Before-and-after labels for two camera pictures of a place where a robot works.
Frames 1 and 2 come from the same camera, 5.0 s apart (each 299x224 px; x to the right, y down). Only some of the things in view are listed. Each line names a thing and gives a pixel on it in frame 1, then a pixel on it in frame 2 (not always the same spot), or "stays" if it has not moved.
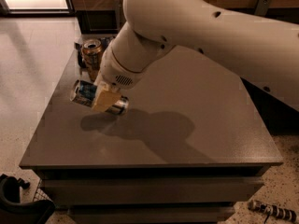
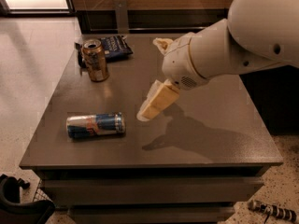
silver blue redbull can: (83, 92) → (83, 126)
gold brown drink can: (91, 56) stays
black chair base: (13, 211) stays
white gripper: (114, 73) → (177, 61)
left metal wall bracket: (120, 13) stays
